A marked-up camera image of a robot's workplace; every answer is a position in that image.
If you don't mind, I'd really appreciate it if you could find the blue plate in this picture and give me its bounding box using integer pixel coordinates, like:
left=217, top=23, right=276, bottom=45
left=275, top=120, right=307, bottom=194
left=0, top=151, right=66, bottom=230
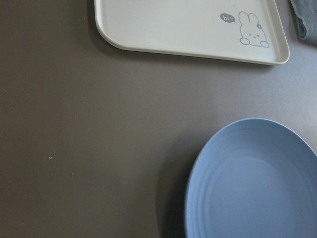
left=184, top=118, right=317, bottom=238

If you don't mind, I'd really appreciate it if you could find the grey folded cloth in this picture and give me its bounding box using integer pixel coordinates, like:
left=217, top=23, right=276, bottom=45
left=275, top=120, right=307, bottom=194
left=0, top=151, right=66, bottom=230
left=290, top=0, right=317, bottom=46

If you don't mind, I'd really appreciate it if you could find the cream rabbit tray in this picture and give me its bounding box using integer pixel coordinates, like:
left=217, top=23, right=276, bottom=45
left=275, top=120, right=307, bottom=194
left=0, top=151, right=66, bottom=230
left=94, top=0, right=290, bottom=65

